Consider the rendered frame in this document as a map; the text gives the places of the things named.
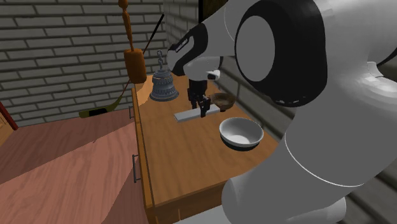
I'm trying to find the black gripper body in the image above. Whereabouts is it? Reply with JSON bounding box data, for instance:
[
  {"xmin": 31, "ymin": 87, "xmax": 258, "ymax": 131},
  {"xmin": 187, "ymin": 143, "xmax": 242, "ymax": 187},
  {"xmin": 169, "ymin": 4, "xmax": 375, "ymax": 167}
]
[{"xmin": 188, "ymin": 79, "xmax": 208, "ymax": 99}]

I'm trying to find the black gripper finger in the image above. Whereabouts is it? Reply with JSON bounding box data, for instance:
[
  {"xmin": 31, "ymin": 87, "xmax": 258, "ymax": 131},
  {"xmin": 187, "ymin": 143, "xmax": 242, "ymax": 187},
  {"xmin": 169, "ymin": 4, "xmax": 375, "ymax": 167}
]
[
  {"xmin": 186, "ymin": 88, "xmax": 200, "ymax": 109},
  {"xmin": 198, "ymin": 94, "xmax": 212, "ymax": 119}
]

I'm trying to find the grey flat bar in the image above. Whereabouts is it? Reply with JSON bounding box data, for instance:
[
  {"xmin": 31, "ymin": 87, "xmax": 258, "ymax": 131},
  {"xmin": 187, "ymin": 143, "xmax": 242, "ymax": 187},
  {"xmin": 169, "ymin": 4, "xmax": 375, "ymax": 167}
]
[{"xmin": 173, "ymin": 103, "xmax": 222, "ymax": 123}]

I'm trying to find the brown wooden bowl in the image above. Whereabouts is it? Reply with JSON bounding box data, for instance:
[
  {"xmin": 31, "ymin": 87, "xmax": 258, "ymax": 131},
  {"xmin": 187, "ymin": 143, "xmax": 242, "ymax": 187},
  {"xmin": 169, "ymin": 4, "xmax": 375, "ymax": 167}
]
[{"xmin": 209, "ymin": 92, "xmax": 237, "ymax": 113}]

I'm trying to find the grey ornate bell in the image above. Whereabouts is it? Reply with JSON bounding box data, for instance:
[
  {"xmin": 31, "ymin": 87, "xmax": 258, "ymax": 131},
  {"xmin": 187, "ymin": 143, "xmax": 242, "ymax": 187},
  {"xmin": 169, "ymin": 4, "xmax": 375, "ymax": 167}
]
[{"xmin": 149, "ymin": 49, "xmax": 180, "ymax": 103}]

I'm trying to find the white bowl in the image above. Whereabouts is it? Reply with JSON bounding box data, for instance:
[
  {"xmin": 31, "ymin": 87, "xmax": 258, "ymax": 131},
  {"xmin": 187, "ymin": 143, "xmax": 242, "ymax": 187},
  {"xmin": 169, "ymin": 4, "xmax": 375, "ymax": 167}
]
[{"xmin": 218, "ymin": 116, "xmax": 265, "ymax": 153}]

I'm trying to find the wooden chest of drawers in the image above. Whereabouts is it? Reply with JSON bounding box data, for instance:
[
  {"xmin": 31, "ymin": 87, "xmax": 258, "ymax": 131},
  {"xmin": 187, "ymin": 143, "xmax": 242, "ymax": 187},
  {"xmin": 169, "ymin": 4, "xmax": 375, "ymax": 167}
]
[{"xmin": 128, "ymin": 73, "xmax": 280, "ymax": 224}]

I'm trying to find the orange-brown wooden pin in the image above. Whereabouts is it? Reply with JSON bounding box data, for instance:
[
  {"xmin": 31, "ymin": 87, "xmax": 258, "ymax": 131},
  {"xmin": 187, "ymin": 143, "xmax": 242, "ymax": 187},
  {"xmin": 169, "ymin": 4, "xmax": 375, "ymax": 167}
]
[{"xmin": 117, "ymin": 0, "xmax": 148, "ymax": 85}]

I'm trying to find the black and yellow hockey stick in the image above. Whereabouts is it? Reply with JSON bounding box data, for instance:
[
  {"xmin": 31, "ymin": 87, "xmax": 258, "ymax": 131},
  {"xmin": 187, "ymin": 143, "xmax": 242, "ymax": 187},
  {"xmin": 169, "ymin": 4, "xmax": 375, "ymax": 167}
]
[{"xmin": 78, "ymin": 13, "xmax": 166, "ymax": 119}]

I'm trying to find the red wooden door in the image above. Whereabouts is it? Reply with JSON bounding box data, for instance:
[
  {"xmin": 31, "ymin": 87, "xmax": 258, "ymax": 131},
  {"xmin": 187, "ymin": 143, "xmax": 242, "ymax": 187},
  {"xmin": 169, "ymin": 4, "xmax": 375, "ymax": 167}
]
[{"xmin": 0, "ymin": 100, "xmax": 19, "ymax": 147}]

